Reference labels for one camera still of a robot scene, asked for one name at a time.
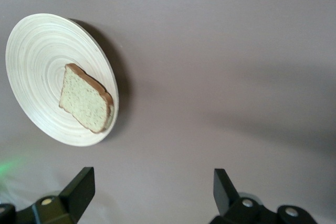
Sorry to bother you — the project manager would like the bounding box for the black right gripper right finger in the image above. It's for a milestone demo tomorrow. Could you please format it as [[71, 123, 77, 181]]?
[[209, 168, 318, 224]]

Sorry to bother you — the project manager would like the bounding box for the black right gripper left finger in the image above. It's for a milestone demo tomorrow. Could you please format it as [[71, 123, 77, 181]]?
[[0, 166, 95, 224]]

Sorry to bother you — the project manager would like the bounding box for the slice of bread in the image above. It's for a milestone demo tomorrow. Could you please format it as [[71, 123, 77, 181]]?
[[58, 63, 115, 134]]

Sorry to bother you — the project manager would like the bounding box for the round light wooden plate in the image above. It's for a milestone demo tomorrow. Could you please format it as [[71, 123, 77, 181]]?
[[5, 13, 120, 147]]

